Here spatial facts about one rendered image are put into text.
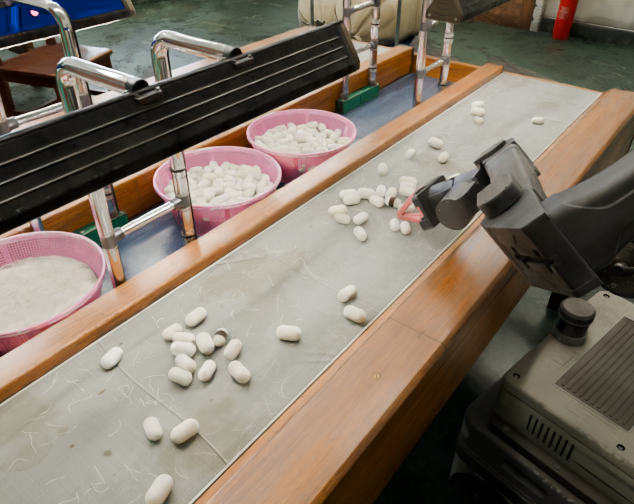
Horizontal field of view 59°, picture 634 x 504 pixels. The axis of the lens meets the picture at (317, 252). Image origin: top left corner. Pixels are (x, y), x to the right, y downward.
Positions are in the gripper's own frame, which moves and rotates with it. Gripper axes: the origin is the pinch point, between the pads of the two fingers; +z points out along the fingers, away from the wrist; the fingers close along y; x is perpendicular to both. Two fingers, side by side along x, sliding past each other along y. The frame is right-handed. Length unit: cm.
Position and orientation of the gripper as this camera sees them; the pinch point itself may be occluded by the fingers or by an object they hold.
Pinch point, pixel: (401, 214)
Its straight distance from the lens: 108.9
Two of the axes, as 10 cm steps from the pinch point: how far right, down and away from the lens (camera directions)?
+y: -6.1, 4.6, -6.4
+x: 5.0, 8.5, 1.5
